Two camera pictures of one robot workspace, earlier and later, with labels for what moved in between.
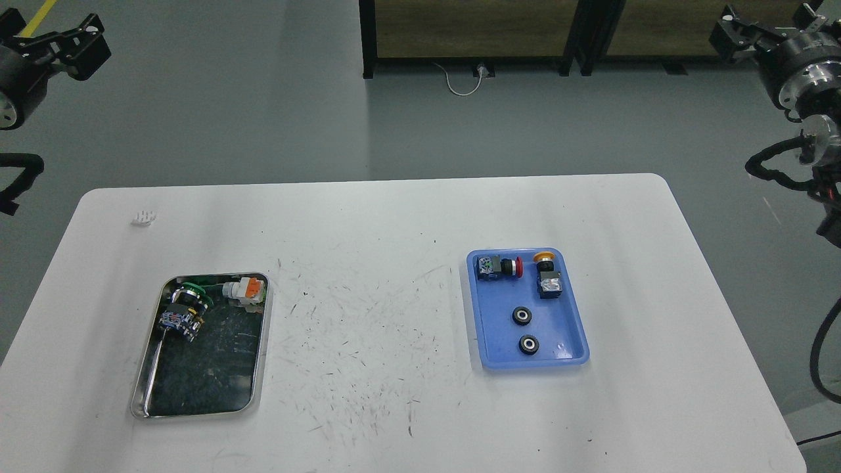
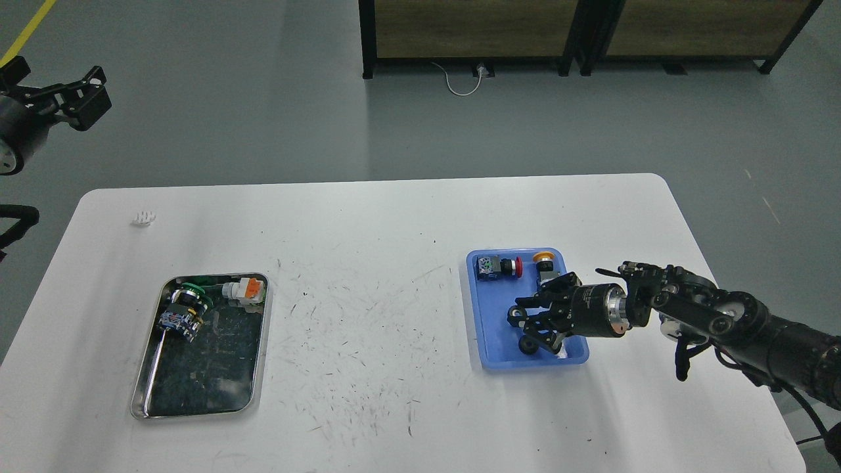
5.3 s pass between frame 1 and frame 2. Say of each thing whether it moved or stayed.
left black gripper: moved
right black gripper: moved
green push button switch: stayed
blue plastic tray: stayed
